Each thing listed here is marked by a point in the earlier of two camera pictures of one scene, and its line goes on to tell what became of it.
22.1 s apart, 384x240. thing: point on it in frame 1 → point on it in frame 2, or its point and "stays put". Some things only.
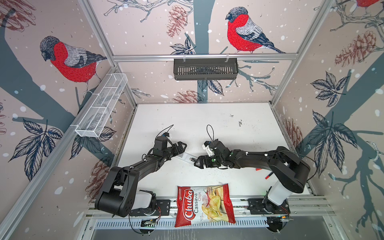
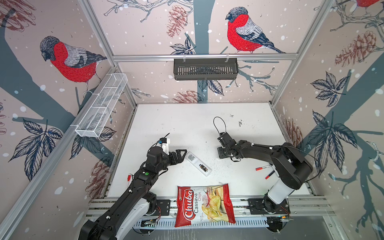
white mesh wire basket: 94,120 stays put
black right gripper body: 213,160 → 223,152
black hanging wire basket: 205,70 stays put
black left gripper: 181,150 → 179,158
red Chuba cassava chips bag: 204,204 stays put
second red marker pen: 268,175 stays put
